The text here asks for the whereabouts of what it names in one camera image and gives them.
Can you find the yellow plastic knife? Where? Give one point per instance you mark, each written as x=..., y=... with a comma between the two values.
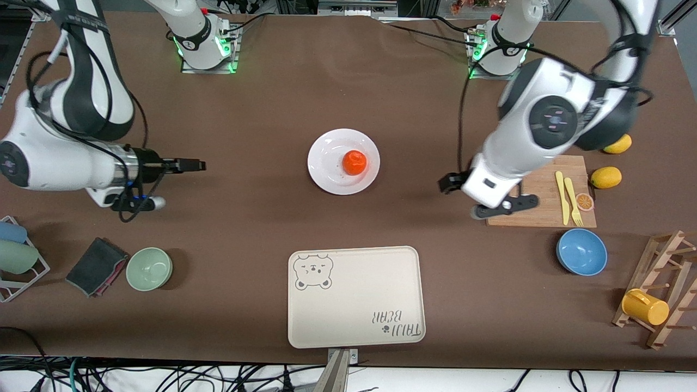
x=562, y=198

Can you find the wooden mug rack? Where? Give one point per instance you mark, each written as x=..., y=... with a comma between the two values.
x=661, y=256

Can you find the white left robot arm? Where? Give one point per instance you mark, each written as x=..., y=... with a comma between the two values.
x=550, y=120

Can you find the orange red decoration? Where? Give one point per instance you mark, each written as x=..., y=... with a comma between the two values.
x=471, y=5

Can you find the yellow mug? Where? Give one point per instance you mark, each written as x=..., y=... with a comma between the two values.
x=645, y=308

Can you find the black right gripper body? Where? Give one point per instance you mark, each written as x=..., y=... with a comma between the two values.
x=148, y=164

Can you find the white round plate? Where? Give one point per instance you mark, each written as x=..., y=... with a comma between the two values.
x=329, y=169

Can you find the pale green cup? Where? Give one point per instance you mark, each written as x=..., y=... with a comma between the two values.
x=16, y=257

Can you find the beige bear print tray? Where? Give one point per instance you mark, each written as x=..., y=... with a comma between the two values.
x=356, y=296

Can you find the dark grey folded cloth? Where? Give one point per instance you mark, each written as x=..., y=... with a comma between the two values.
x=92, y=264

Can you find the metal table corner bracket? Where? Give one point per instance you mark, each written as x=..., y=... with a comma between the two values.
x=667, y=27
x=41, y=16

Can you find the orange slice toy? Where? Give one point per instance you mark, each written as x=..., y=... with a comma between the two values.
x=585, y=202

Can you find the orange fruit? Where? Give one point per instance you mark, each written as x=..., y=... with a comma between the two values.
x=354, y=163

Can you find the blue cup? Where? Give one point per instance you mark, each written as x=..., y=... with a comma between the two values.
x=12, y=232

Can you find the yellow lemon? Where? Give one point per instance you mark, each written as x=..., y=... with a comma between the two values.
x=606, y=177
x=621, y=145

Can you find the pale green bowl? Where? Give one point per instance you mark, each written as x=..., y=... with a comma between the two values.
x=148, y=269

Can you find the wooden cutting board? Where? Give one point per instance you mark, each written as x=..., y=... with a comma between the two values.
x=544, y=215

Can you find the blue bowl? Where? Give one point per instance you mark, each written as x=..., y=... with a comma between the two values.
x=581, y=252

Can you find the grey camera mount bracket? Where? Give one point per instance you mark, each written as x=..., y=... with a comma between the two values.
x=336, y=373

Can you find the grey metal device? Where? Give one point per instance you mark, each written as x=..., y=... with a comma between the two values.
x=356, y=7

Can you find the pink folded cloth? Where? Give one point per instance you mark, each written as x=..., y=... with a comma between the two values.
x=117, y=275

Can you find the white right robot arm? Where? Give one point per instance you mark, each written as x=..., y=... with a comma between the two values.
x=54, y=163

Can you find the yellow plastic fork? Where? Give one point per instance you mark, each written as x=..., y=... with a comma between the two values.
x=572, y=196

